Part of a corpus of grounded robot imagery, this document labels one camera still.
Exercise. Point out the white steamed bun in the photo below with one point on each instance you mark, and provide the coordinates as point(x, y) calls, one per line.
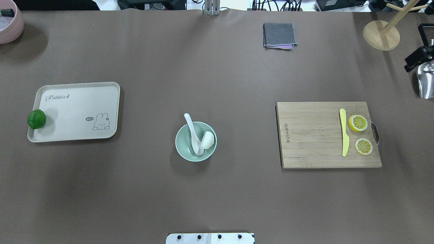
point(208, 140)

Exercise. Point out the white ceramic spoon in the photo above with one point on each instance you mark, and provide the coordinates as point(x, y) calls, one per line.
point(195, 142)

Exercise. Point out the mint green bowl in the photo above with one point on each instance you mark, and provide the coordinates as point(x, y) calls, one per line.
point(183, 142)

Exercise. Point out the pink bowl with ice cubes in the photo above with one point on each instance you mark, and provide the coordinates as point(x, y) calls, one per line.
point(11, 21)

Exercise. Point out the bamboo cutting board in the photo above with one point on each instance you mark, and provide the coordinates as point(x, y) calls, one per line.
point(311, 137)

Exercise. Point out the grey folded cloth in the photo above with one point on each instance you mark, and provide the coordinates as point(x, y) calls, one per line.
point(279, 36)

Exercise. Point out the yellow plastic knife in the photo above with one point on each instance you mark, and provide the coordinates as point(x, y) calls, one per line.
point(345, 137)

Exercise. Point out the cream rabbit serving tray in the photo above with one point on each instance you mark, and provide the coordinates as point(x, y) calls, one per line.
point(77, 111)

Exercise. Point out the green lime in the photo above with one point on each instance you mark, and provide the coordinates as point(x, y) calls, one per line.
point(36, 119)

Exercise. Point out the wooden mug tree stand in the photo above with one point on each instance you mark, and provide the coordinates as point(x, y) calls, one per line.
point(384, 35)

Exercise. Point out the aluminium frame post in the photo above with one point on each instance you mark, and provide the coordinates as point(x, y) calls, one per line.
point(211, 7)

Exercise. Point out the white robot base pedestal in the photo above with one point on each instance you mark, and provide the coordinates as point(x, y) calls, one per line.
point(211, 238)

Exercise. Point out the lemon slice near handle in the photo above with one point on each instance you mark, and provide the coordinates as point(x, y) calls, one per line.
point(357, 123)

